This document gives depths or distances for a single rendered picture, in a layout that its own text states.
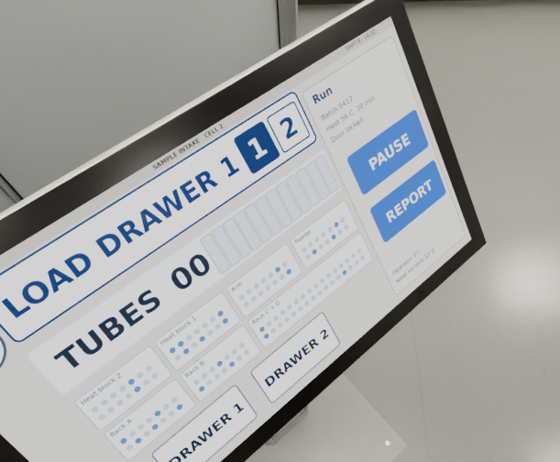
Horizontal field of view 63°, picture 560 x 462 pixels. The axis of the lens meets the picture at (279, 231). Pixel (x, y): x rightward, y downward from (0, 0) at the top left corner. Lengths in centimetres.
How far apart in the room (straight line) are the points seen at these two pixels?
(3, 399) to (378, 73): 42
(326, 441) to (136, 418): 104
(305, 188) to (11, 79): 109
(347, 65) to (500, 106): 183
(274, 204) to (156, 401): 20
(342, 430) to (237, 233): 109
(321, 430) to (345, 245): 102
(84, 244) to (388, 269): 30
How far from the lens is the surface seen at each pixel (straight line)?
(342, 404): 145
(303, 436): 143
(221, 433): 47
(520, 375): 164
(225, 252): 41
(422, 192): 52
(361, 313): 50
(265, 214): 42
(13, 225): 38
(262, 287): 43
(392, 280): 52
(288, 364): 47
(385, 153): 48
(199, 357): 43
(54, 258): 38
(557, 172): 210
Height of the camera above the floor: 146
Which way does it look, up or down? 59 degrees down
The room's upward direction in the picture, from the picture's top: 6 degrees counter-clockwise
